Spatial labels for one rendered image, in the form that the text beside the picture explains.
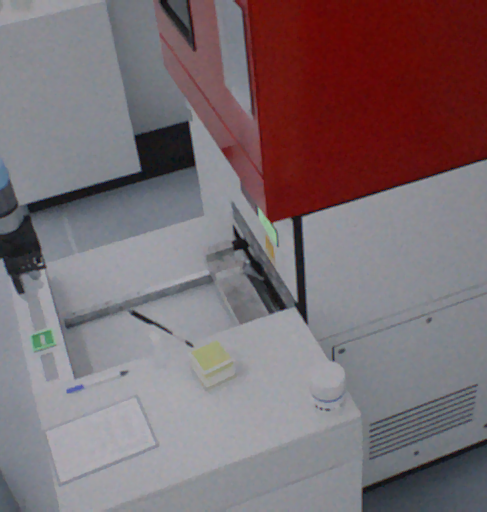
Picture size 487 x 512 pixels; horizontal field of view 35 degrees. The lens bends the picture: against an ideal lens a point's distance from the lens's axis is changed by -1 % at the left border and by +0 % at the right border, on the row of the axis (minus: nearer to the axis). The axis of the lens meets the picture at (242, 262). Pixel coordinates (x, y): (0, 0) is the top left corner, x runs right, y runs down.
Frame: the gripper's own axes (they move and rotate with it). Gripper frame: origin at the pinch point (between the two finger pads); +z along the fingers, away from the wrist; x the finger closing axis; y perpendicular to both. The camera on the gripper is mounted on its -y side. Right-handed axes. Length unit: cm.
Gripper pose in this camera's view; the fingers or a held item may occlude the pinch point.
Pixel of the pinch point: (22, 297)
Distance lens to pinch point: 179.4
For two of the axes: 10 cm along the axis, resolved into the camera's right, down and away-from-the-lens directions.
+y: 9.3, -2.9, 2.0
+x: -3.5, -6.0, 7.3
